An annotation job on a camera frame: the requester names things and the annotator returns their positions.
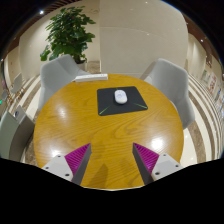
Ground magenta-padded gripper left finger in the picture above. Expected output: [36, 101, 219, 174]
[41, 143, 92, 186]

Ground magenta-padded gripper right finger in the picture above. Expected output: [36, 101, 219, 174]
[132, 142, 184, 186]

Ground white cartoon-print computer mouse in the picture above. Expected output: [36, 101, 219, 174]
[114, 89, 128, 105]

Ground black square mouse pad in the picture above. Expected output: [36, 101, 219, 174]
[96, 85, 149, 117]

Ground grey shell chair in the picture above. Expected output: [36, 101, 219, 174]
[37, 54, 90, 113]
[140, 58, 196, 130]

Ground white power strip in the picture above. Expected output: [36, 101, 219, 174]
[74, 73, 109, 83]

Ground group of grey chairs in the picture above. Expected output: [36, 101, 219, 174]
[1, 73, 24, 101]

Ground large green potted plant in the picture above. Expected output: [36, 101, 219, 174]
[39, 5, 97, 70]

